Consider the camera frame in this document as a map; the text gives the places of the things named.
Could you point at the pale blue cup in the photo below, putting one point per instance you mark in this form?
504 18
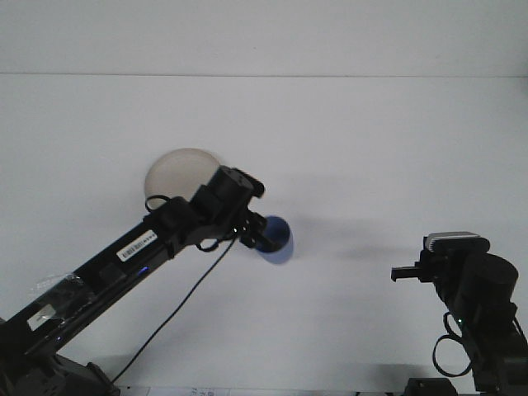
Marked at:
282 237

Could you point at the pale round plate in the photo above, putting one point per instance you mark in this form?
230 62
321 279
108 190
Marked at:
177 173

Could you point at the white printed paper sheet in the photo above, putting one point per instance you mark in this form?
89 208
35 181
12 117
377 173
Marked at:
181 392

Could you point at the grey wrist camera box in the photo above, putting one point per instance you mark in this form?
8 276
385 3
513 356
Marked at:
453 237

